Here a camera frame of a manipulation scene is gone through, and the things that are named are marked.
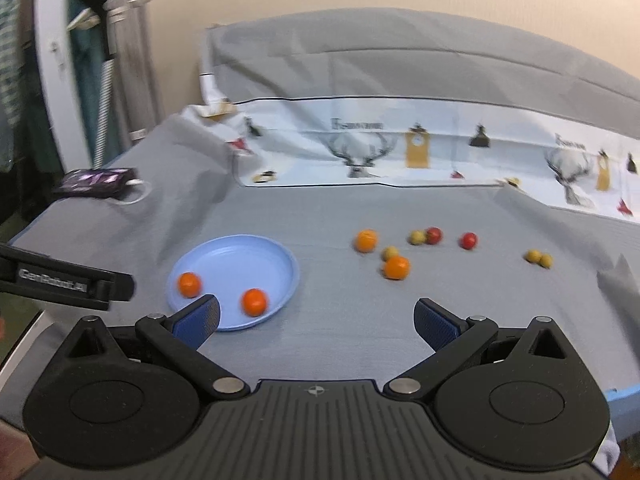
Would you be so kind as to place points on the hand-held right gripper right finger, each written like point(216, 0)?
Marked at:
point(435, 322)

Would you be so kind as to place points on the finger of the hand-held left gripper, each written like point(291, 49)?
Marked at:
point(117, 287)

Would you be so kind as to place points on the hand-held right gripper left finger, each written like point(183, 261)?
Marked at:
point(200, 317)

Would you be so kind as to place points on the orange mandarin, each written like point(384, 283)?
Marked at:
point(254, 302)
point(190, 284)
point(366, 240)
point(396, 267)

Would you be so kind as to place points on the blue plastic plate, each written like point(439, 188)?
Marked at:
point(235, 265)

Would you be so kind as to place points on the small yellow-green fruit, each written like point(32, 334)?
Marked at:
point(416, 237)
point(545, 260)
point(389, 252)
point(532, 256)

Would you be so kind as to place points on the red tomato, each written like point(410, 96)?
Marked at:
point(468, 240)
point(433, 235)

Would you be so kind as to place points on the black smartphone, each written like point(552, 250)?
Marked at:
point(92, 182)

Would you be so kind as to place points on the grey bed sheet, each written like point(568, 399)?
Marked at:
point(325, 210)

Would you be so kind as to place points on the teal hanging cloth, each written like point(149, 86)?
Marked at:
point(85, 85)

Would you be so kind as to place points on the grey curtain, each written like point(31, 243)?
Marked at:
point(135, 85)

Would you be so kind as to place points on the light blue fabric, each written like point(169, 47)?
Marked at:
point(625, 410)

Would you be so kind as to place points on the white printed bedding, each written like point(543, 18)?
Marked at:
point(310, 125)

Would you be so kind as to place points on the plaid shirt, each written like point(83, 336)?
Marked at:
point(10, 60)

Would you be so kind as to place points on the standing garment steamer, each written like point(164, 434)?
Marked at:
point(106, 35)

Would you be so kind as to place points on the white bed frame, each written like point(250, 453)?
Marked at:
point(20, 350)

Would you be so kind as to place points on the white door frame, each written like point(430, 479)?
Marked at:
point(52, 85)

